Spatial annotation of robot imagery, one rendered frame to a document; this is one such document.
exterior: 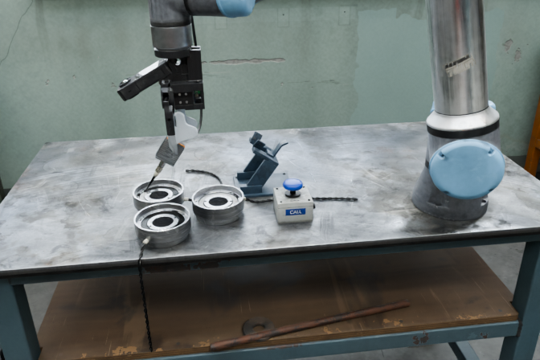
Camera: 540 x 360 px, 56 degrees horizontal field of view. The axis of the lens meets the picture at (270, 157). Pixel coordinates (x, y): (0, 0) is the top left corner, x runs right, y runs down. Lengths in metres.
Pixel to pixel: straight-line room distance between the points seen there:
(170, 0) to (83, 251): 0.48
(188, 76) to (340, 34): 1.72
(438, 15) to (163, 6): 0.46
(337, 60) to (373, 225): 1.73
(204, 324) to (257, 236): 0.28
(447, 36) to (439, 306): 0.65
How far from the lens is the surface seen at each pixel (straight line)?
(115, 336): 1.18
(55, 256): 1.00
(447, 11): 0.84
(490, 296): 1.32
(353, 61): 2.69
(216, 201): 1.06
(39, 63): 2.69
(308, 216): 1.01
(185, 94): 0.99
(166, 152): 1.05
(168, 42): 0.96
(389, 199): 1.12
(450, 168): 0.88
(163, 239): 0.95
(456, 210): 1.07
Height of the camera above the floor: 1.33
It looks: 24 degrees down
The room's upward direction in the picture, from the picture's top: 1 degrees counter-clockwise
